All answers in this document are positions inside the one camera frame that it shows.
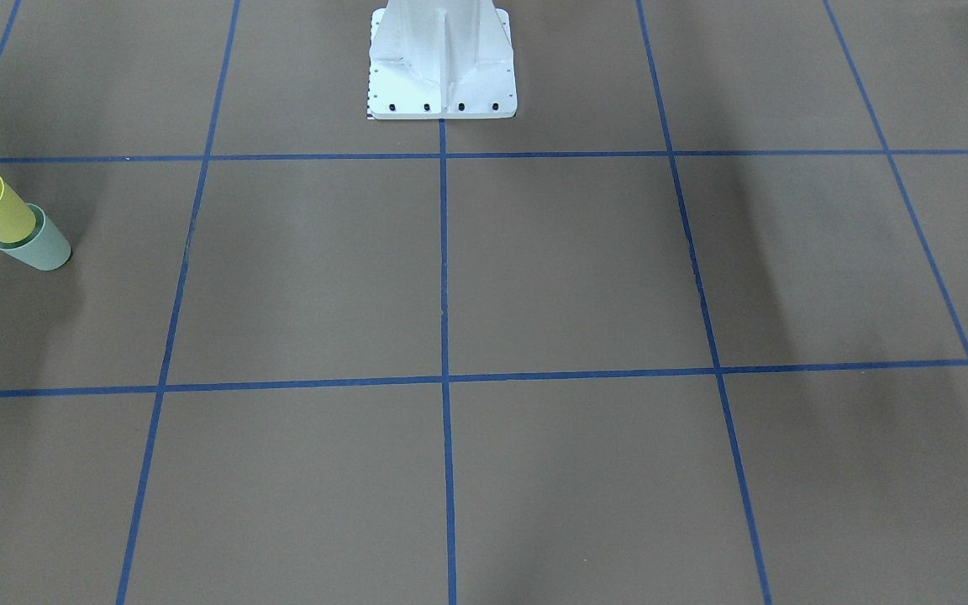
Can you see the green plastic cup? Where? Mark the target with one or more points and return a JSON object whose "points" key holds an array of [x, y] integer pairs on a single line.
{"points": [[44, 249]]}

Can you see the brown paper table mat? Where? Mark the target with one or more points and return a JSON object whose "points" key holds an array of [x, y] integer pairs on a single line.
{"points": [[691, 328]]}

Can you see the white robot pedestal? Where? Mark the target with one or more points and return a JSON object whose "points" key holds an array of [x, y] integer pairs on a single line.
{"points": [[432, 60]]}

